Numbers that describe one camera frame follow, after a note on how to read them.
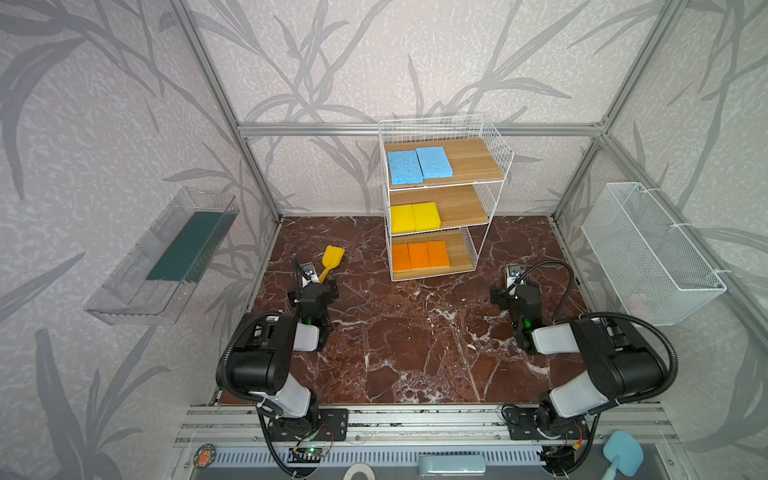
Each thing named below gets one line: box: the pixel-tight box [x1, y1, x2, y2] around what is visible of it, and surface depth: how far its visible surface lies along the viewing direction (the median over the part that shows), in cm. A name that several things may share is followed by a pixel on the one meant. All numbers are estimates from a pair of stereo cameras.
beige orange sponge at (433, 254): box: [420, 240, 450, 268], surface depth 107 cm
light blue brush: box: [601, 430, 644, 480], surface depth 71 cm
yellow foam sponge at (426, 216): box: [411, 202, 441, 231], surface depth 85 cm
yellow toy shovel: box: [318, 245, 345, 284], surface depth 110 cm
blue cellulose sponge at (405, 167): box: [388, 150, 424, 185], surface depth 75 cm
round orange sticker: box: [193, 443, 217, 469], surface depth 71 cm
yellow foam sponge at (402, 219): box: [391, 204, 416, 234], surface depth 84 cm
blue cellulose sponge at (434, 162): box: [415, 146, 454, 180], surface depth 76 cm
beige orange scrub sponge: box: [392, 243, 419, 271], surface depth 106 cm
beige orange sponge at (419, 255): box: [407, 242, 431, 270], surface depth 107 cm
